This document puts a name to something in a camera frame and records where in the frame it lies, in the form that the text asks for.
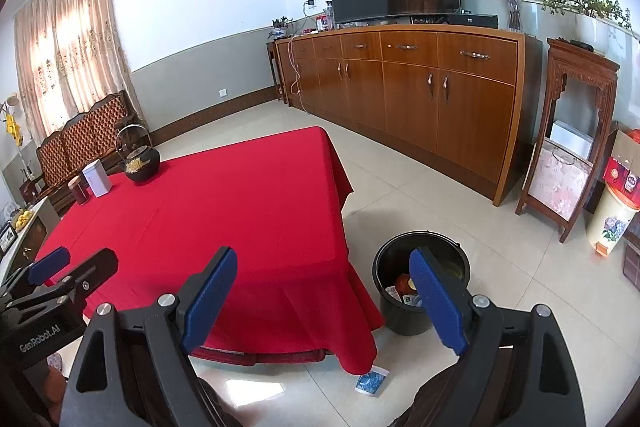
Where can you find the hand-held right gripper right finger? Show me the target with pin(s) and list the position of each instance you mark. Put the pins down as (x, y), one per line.
(440, 302)

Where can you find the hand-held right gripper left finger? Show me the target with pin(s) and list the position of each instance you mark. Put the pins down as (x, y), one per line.
(210, 302)

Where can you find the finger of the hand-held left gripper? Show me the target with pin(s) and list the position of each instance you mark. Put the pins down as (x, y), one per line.
(47, 264)
(95, 267)

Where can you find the black trash bin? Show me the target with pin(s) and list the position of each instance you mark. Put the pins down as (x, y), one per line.
(400, 317)

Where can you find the light blue white packet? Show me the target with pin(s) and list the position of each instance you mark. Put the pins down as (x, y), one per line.
(371, 380)

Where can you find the white side cabinet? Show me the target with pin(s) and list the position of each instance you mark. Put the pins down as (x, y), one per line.
(30, 237)

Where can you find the yellow fruit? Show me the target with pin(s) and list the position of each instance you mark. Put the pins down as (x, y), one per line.
(22, 218)

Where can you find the dark red canister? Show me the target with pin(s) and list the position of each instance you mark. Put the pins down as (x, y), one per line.
(79, 193)

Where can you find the white tin box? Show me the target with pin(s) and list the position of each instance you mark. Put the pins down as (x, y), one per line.
(97, 179)

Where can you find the red tablecloth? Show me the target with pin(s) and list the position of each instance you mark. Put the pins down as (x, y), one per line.
(225, 207)

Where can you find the person's right leg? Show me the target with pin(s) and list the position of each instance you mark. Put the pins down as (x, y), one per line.
(415, 407)

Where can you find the black cast iron teapot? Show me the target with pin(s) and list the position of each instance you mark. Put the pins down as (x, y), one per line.
(142, 164)

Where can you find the wooden bench with patterned back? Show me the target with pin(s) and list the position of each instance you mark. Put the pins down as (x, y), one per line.
(85, 137)

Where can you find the pink floral bag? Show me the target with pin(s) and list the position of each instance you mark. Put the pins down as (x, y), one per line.
(557, 184)

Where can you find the cream floral waste bin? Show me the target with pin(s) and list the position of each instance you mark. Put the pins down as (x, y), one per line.
(610, 222)

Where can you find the dark wooden cabinet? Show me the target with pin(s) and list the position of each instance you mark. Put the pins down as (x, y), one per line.
(631, 262)

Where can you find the brown wooden sideboard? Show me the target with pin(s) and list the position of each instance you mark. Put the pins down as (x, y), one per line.
(410, 92)

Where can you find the beige patterned curtain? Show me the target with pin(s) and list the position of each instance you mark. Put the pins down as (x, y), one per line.
(75, 47)

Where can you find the cardboard box with red print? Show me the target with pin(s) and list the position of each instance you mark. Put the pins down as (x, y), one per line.
(622, 177)

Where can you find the carved wooden stand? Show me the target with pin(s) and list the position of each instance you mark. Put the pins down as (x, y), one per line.
(580, 67)

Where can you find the small potted plant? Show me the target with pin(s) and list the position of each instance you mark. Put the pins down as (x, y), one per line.
(281, 29)

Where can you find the black set-top box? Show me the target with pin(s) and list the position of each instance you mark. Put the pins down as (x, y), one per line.
(479, 21)

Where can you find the glass vase with stems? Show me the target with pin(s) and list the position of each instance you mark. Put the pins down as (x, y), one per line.
(512, 12)

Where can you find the red white canister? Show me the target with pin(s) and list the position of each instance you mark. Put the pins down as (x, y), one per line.
(325, 23)

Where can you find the wall charger plug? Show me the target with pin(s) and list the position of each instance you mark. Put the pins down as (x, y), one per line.
(311, 4)

